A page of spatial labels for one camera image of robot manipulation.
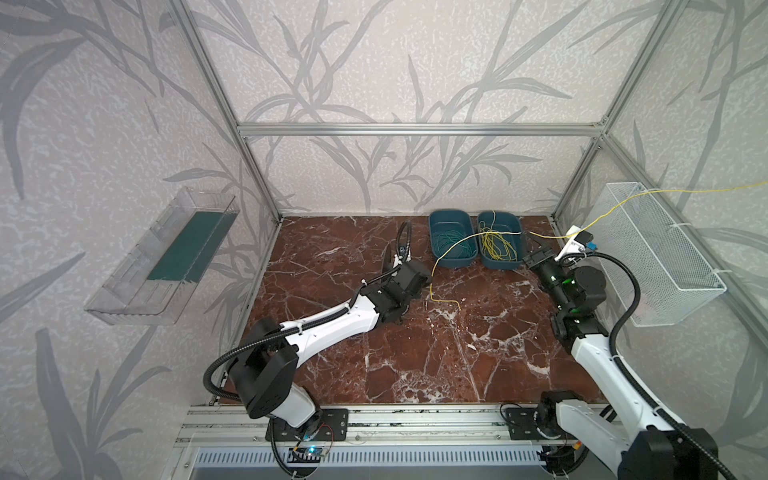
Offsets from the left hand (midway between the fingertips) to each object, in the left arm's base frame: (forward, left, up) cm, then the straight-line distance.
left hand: (414, 266), depth 85 cm
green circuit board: (-43, +27, -19) cm, 54 cm away
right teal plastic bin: (+31, -35, -15) cm, 49 cm away
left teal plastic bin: (+30, -14, -18) cm, 38 cm away
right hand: (+1, -26, +17) cm, 31 cm away
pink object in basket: (-20, -44, +17) cm, 52 cm away
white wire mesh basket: (0, -50, +20) cm, 54 cm away
